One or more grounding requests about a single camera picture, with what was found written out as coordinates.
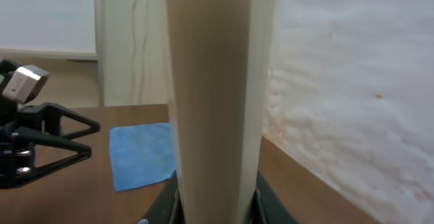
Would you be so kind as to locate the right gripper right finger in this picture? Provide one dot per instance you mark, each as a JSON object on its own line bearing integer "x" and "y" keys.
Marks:
{"x": 271, "y": 207}

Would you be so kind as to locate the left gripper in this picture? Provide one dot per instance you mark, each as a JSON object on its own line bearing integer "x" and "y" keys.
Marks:
{"x": 6, "y": 156}

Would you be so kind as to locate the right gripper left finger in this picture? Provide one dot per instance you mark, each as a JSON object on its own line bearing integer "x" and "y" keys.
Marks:
{"x": 164, "y": 203}

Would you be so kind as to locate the blue cloth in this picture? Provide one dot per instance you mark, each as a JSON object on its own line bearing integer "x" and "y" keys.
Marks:
{"x": 142, "y": 156}

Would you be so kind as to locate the whiteboard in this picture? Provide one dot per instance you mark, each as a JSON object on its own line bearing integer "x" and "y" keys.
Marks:
{"x": 47, "y": 13}

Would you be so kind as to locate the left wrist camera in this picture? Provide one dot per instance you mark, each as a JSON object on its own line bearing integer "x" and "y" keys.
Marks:
{"x": 25, "y": 83}

